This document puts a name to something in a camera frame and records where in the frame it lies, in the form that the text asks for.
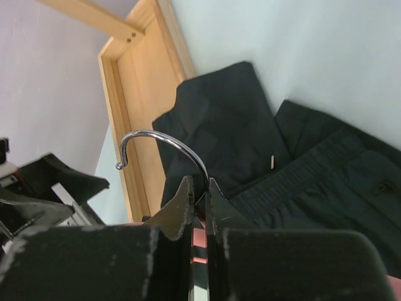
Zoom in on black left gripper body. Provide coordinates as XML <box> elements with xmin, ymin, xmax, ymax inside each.
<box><xmin>1</xmin><ymin>137</ymin><xmax>31</xmax><ymax>247</ymax></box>

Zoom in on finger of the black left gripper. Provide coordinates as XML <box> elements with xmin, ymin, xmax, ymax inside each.
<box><xmin>18</xmin><ymin>153</ymin><xmax>110</xmax><ymax>205</ymax></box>
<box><xmin>1</xmin><ymin>194</ymin><xmax>75</xmax><ymax>241</ymax></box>

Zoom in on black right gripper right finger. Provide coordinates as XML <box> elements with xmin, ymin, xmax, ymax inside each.
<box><xmin>205</xmin><ymin>177</ymin><xmax>397</xmax><ymax>301</ymax></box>

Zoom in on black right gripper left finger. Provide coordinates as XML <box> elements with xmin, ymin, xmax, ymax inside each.
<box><xmin>1</xmin><ymin>176</ymin><xmax>194</xmax><ymax>300</ymax></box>

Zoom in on wooden rack base tray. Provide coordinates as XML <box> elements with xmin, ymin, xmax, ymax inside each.
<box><xmin>98</xmin><ymin>1</ymin><xmax>196</xmax><ymax>221</ymax></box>

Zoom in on wooden rack post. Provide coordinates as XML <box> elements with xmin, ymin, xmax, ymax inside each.
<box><xmin>39</xmin><ymin>0</ymin><xmax>145</xmax><ymax>43</ymax></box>

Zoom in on dark green shorts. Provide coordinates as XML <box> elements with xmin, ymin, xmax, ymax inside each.
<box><xmin>152</xmin><ymin>61</ymin><xmax>400</xmax><ymax>277</ymax></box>

